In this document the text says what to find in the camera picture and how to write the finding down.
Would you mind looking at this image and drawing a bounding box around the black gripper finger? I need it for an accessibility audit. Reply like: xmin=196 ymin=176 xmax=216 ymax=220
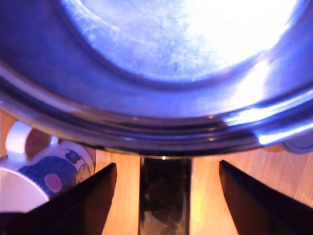
xmin=219 ymin=160 xmax=313 ymax=235
xmin=14 ymin=163 xmax=117 ymax=235

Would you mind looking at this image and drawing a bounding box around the large steel pot long handle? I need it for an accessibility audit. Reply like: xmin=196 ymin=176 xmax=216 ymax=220
xmin=0 ymin=0 xmax=313 ymax=235

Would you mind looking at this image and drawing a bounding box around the white mug cartoon print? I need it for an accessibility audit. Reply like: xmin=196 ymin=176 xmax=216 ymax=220
xmin=0 ymin=119 xmax=96 ymax=213

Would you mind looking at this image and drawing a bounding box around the small pale lidded cup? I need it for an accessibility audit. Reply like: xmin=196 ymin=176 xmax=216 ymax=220
xmin=280 ymin=138 xmax=313 ymax=155

